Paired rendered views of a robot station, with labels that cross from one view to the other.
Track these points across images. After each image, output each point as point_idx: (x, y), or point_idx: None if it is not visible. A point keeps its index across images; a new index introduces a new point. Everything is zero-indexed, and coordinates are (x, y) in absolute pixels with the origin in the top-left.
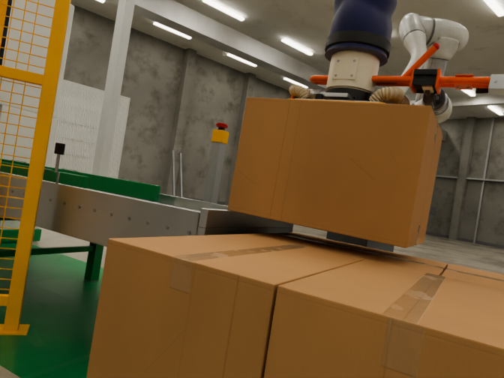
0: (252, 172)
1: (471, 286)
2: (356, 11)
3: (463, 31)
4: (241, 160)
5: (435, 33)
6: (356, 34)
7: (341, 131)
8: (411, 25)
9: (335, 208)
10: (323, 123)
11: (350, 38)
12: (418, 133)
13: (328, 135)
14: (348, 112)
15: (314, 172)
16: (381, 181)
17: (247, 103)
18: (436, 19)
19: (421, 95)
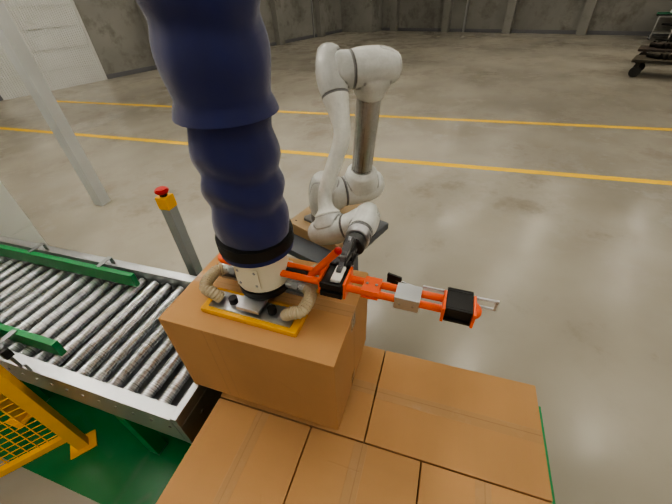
0: (199, 368)
1: (380, 473)
2: (233, 232)
3: (393, 66)
4: (185, 359)
5: (359, 80)
6: (244, 258)
7: (261, 363)
8: (327, 81)
9: (278, 402)
10: (242, 354)
11: (239, 261)
12: (328, 380)
13: (251, 363)
14: (261, 353)
15: (252, 381)
16: (308, 398)
17: (161, 323)
18: (357, 58)
19: (358, 139)
